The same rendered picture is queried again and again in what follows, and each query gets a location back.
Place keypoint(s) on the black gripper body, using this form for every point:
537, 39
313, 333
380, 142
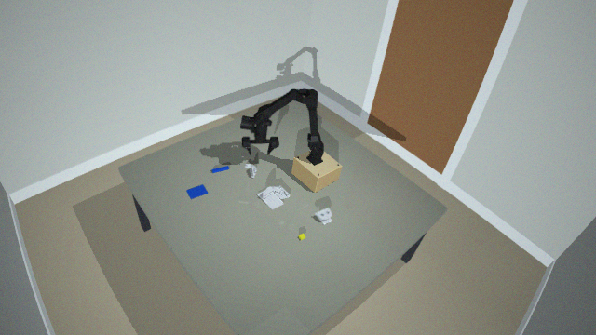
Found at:
260, 138

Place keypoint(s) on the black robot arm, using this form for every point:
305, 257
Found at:
261, 119

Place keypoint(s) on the blue flat bar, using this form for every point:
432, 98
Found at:
219, 169

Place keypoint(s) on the blue flat rectangular plate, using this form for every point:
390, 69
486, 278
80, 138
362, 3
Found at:
197, 191

